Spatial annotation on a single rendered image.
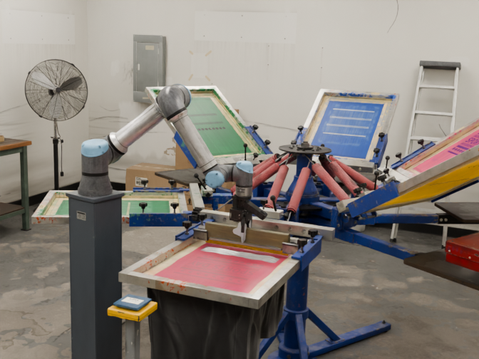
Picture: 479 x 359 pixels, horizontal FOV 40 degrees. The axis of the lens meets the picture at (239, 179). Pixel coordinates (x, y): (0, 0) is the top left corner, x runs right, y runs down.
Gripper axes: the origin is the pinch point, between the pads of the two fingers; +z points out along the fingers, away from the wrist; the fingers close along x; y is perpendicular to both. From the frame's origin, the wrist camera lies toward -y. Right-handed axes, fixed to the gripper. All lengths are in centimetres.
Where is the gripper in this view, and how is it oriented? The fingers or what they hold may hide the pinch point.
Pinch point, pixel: (246, 238)
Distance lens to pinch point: 297.4
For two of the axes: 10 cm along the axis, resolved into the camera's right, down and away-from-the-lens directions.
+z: -0.3, 9.8, 2.1
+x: -3.9, 1.8, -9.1
